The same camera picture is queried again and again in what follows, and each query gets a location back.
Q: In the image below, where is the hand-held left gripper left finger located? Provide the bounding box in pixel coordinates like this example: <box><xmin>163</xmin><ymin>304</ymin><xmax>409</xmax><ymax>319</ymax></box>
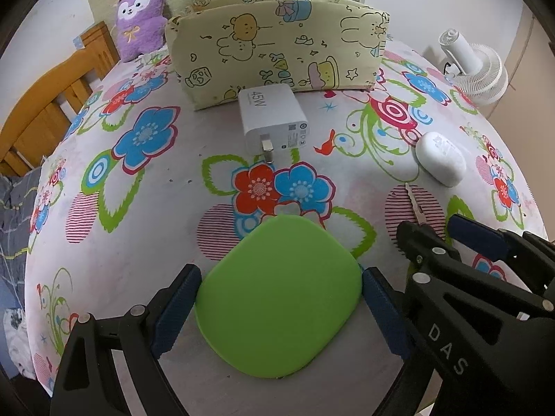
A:
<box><xmin>50</xmin><ymin>263</ymin><xmax>202</xmax><ymax>416</ymax></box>

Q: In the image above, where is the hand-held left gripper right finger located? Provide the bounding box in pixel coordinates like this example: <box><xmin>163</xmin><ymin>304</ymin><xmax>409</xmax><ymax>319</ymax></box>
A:
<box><xmin>361</xmin><ymin>266</ymin><xmax>438</xmax><ymax>416</ymax></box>

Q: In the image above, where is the purple plush rabbit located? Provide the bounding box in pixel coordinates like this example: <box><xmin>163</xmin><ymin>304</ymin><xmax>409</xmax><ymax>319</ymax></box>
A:
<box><xmin>115</xmin><ymin>0</ymin><xmax>168</xmax><ymax>62</ymax></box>

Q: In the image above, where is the thin metal tool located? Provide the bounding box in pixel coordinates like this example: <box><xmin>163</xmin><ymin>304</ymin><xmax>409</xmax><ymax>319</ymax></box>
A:
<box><xmin>405</xmin><ymin>182</ymin><xmax>426</xmax><ymax>224</ymax></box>

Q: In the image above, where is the large white charger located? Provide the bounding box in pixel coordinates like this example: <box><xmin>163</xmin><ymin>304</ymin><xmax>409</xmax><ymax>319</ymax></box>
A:
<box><xmin>238</xmin><ymin>86</ymin><xmax>309</xmax><ymax>164</ymax></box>

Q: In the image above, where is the white standing fan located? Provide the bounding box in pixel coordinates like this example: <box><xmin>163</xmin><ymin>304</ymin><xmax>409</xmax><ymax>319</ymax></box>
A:
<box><xmin>437</xmin><ymin>29</ymin><xmax>509</xmax><ymax>105</ymax></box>

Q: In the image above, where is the green bear compact mirror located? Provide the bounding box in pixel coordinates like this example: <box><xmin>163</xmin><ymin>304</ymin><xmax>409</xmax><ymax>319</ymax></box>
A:
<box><xmin>195</xmin><ymin>214</ymin><xmax>362</xmax><ymax>378</ymax></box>

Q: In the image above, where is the grey plaid blanket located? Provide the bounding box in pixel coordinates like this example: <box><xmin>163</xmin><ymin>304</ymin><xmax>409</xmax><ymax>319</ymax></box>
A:
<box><xmin>0</xmin><ymin>169</ymin><xmax>44</xmax><ymax>308</ymax></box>

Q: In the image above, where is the white printed cloth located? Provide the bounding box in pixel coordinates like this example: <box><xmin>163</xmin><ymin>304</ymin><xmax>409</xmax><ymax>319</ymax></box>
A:
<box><xmin>3</xmin><ymin>307</ymin><xmax>37</xmax><ymax>380</ymax></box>

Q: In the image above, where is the white earbuds case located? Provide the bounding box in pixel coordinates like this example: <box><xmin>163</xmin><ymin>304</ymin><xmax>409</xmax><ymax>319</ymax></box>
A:
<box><xmin>415</xmin><ymin>132</ymin><xmax>467</xmax><ymax>188</ymax></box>

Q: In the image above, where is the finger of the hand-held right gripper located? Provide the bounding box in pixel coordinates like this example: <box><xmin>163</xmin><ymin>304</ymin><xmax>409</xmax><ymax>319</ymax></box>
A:
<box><xmin>448</xmin><ymin>214</ymin><xmax>555</xmax><ymax>266</ymax></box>
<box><xmin>396</xmin><ymin>221</ymin><xmax>462</xmax><ymax>269</ymax></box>

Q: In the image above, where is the wooden bed headboard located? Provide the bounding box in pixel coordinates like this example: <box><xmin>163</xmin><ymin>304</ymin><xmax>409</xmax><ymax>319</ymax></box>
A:
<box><xmin>0</xmin><ymin>21</ymin><xmax>120</xmax><ymax>176</ymax></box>

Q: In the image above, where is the cartoon print fabric storage box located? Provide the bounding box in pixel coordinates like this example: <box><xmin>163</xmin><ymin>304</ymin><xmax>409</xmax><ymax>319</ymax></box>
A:
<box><xmin>165</xmin><ymin>0</ymin><xmax>391</xmax><ymax>112</ymax></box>

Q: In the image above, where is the beige door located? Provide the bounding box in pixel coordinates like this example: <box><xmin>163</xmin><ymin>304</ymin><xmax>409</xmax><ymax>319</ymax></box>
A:
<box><xmin>486</xmin><ymin>4</ymin><xmax>555</xmax><ymax>243</ymax></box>

